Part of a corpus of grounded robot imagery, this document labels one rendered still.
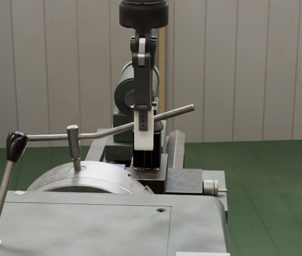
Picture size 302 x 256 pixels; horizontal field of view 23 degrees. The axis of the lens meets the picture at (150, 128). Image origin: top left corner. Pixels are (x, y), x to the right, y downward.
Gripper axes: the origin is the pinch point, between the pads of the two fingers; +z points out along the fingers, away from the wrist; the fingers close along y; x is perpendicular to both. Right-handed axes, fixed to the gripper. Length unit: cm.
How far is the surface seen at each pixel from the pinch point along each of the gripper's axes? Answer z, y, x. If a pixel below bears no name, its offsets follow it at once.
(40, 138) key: 8.7, 19.7, 21.0
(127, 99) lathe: 29, 124, 14
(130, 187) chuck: 17.1, 17.0, 3.7
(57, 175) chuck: 15.4, 17.9, 17.7
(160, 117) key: 3.1, 16.7, -1.9
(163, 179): 36, 69, -1
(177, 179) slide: 41, 82, -4
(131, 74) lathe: 23, 133, 13
